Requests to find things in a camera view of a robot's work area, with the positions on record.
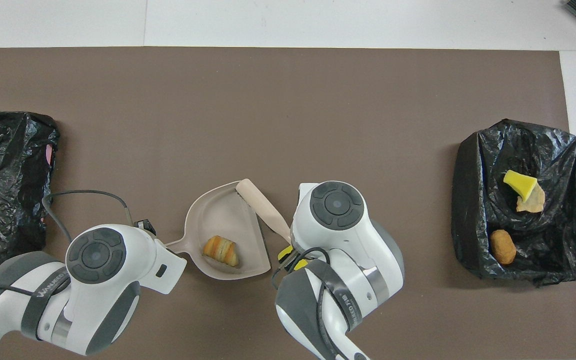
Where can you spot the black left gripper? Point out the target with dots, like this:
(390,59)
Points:
(146,226)

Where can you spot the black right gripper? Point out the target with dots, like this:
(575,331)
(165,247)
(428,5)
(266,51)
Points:
(292,260)

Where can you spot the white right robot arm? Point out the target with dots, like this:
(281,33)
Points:
(343,240)

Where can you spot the brown croquette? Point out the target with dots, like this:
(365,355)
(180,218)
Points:
(503,247)

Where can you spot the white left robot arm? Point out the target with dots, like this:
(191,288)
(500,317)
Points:
(98,290)

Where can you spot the yellow sponge wedge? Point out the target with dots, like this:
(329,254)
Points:
(520,184)

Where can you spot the pale bread piece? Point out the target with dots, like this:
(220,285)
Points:
(534,202)

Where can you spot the open black bag trash bin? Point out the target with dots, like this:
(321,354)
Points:
(558,240)

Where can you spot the black bagged bin pink patch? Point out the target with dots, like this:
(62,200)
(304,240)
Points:
(3,165)

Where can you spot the beige plastic dustpan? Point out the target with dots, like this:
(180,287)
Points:
(218,215)

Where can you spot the beige hand brush black bristles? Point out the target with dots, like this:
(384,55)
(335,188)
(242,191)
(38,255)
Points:
(263,202)

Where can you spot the striped toy croissant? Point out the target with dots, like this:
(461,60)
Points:
(222,250)

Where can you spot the brown table mat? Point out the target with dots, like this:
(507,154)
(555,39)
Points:
(268,100)

